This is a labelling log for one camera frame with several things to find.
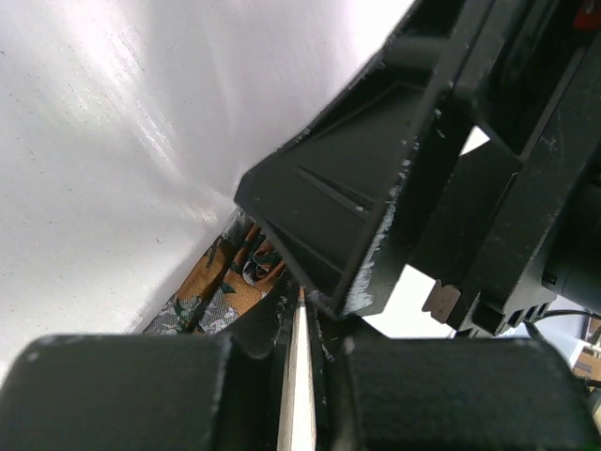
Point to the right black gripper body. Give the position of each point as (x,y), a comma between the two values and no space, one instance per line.
(523,124)

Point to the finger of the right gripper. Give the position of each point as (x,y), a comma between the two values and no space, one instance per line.
(346,201)

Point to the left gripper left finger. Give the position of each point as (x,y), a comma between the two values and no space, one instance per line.
(154,392)

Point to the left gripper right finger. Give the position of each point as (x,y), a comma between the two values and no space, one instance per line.
(373,392)

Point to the brown grey floral tie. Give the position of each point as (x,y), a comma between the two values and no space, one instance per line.
(238,270)

